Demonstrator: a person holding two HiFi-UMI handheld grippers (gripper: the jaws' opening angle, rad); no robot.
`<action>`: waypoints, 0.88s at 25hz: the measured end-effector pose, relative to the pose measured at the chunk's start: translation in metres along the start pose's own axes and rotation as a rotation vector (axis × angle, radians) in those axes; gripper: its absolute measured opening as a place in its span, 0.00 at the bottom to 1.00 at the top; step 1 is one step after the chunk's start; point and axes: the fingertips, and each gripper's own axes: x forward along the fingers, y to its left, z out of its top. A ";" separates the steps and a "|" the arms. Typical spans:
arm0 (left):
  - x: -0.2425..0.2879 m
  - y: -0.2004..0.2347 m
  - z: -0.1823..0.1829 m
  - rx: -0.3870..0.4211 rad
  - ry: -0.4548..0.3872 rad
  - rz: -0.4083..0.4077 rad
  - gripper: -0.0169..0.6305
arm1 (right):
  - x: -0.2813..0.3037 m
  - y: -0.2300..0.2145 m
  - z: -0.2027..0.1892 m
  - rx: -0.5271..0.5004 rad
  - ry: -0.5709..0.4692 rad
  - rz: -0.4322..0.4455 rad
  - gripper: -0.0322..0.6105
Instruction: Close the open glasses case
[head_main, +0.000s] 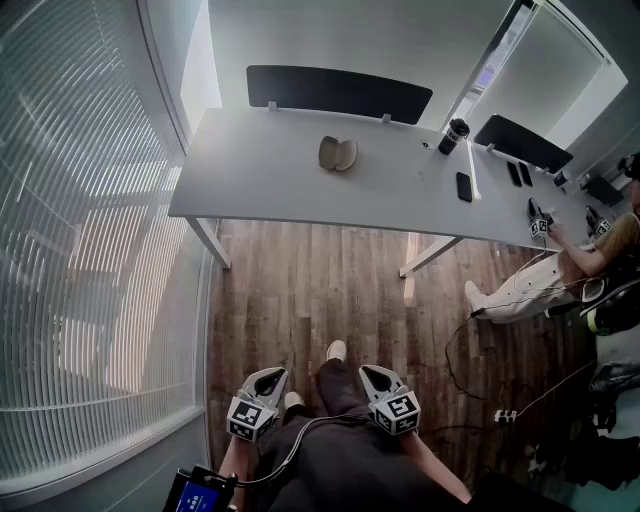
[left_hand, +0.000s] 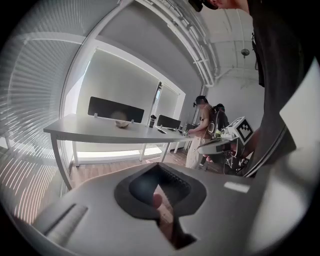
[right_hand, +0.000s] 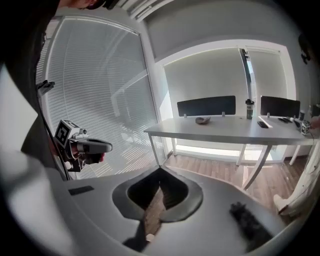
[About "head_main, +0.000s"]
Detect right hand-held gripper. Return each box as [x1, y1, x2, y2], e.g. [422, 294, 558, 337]
[358, 365, 422, 437]

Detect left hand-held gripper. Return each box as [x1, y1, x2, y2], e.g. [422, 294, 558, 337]
[226, 367, 291, 444]

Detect person's right forearm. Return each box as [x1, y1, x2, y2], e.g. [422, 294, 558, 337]
[403, 430, 473, 505]

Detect person's left forearm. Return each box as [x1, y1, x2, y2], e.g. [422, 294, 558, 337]
[218, 433, 262, 501]

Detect person's black trousers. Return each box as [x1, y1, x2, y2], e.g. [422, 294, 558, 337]
[253, 356, 474, 512]

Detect black device with blue screen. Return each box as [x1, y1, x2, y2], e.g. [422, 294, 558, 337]
[160, 464, 239, 512]

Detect white desk leg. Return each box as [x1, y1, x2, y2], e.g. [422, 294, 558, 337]
[193, 217, 233, 272]
[398, 235, 465, 279]

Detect pile of dark items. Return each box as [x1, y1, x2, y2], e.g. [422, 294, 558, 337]
[527, 428, 640, 494]

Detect white window blinds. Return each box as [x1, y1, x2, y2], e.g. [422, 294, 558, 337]
[0, 0, 204, 466]

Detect black bag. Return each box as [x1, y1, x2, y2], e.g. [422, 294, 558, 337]
[588, 361, 640, 432]

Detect black office chair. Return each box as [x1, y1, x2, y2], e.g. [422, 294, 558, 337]
[578, 263, 640, 337]

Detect black insulated bottle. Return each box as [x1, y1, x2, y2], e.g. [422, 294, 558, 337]
[437, 117, 472, 157]

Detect long black desk divider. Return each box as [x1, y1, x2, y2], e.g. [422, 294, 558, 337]
[245, 64, 434, 127]

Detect black box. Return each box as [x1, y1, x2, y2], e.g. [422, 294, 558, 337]
[581, 174, 625, 207]

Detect white framed window panel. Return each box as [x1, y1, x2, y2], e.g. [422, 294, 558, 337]
[438, 0, 630, 151]

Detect grey device cable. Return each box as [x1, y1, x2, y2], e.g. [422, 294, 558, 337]
[233, 413, 377, 487]

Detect black floor cable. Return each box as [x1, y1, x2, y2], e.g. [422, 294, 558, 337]
[443, 308, 501, 402]

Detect white floor cable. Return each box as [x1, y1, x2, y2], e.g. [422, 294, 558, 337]
[513, 358, 597, 417]

